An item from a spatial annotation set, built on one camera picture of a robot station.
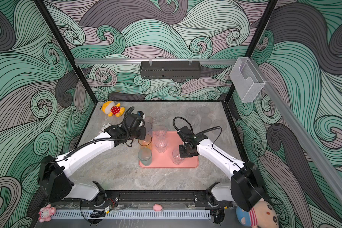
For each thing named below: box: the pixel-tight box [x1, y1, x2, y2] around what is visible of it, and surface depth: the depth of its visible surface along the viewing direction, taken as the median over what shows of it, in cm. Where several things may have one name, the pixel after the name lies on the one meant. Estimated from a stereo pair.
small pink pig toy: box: [152, 203, 163, 212], surface depth 71 cm
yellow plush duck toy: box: [99, 100, 125, 118], surface depth 110 cm
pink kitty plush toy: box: [38, 204, 57, 223], surface depth 68 cm
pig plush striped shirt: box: [235, 200, 280, 228], surface depth 63 cm
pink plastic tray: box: [150, 131, 200, 169], surface depth 90 cm
